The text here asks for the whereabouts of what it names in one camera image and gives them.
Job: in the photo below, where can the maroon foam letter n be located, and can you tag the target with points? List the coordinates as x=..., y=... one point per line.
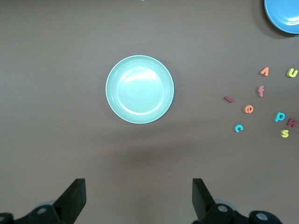
x=292, y=122

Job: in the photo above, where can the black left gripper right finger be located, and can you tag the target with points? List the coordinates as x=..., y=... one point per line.
x=205, y=205

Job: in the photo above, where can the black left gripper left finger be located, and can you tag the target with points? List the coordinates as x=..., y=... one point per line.
x=65, y=205

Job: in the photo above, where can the yellow foam letter s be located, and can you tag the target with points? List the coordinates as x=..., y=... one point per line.
x=285, y=133

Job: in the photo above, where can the orange foam letter e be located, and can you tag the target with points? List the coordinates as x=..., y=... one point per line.
x=245, y=109

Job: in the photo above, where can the orange foam letter v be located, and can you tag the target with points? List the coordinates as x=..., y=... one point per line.
x=265, y=70

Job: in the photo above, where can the teal foam letter p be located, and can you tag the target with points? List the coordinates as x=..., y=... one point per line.
x=276, y=118

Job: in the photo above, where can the light green plate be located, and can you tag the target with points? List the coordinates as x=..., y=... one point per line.
x=139, y=89

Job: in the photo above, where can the teal foam letter c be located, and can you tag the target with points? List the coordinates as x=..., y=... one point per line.
x=236, y=128

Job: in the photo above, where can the blue plate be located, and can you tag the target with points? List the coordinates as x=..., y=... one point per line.
x=285, y=14

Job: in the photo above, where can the yellow foam letter u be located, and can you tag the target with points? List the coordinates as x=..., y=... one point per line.
x=292, y=76

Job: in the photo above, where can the red foam letter f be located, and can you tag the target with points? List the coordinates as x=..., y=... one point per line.
x=261, y=91

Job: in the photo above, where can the maroon foam letter i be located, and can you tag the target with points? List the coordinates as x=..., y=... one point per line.
x=229, y=99

